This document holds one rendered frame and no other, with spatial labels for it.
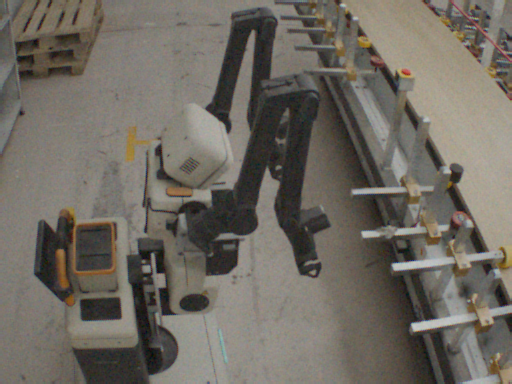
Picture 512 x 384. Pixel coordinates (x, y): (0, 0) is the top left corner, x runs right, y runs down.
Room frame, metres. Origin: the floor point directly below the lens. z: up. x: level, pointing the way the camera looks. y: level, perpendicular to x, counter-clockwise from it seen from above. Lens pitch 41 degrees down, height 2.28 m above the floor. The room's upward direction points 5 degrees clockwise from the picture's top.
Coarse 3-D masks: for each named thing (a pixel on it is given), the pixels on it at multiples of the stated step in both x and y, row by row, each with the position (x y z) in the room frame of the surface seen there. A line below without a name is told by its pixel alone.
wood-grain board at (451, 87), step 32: (352, 0) 3.68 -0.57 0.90; (384, 0) 3.80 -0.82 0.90; (416, 0) 3.94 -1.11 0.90; (384, 32) 3.16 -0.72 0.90; (416, 32) 3.26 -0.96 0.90; (448, 32) 3.37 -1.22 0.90; (384, 64) 2.73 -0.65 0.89; (416, 64) 2.77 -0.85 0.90; (448, 64) 2.85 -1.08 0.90; (480, 64) 2.94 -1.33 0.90; (416, 96) 2.39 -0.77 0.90; (448, 96) 2.45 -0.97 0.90; (480, 96) 2.51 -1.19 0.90; (448, 128) 2.14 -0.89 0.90; (480, 128) 2.18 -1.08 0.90; (448, 160) 1.88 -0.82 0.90; (480, 160) 1.91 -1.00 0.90; (480, 192) 1.68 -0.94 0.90; (480, 224) 1.48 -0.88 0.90
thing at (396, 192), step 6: (420, 186) 1.75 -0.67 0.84; (426, 186) 1.76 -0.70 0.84; (432, 186) 1.76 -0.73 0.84; (354, 192) 1.68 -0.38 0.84; (360, 192) 1.68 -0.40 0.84; (366, 192) 1.69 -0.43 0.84; (372, 192) 1.69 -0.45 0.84; (378, 192) 1.69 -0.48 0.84; (384, 192) 1.70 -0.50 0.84; (390, 192) 1.70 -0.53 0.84; (396, 192) 1.70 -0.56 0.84; (402, 192) 1.71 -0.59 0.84; (420, 192) 1.72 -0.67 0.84; (426, 192) 1.73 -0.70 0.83; (354, 198) 1.67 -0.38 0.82; (360, 198) 1.68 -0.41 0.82; (366, 198) 1.68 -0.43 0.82; (372, 198) 1.69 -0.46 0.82; (378, 198) 1.69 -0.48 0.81
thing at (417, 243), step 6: (408, 210) 1.66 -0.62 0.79; (408, 216) 1.65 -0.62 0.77; (408, 222) 1.63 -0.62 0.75; (414, 222) 1.59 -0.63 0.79; (414, 240) 1.54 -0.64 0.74; (420, 240) 1.50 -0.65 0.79; (414, 246) 1.52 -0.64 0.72; (420, 246) 1.48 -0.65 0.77; (414, 252) 1.51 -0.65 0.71; (420, 252) 1.46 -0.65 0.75; (426, 252) 1.42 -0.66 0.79; (420, 258) 1.45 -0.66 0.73
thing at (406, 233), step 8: (368, 232) 1.45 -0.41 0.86; (400, 232) 1.46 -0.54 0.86; (408, 232) 1.46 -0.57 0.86; (416, 232) 1.46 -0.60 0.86; (424, 232) 1.47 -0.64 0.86; (440, 232) 1.48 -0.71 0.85; (448, 232) 1.48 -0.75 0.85; (456, 232) 1.49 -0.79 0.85; (368, 240) 1.42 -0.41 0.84; (376, 240) 1.43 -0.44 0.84; (384, 240) 1.44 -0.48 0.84; (392, 240) 1.44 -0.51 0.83
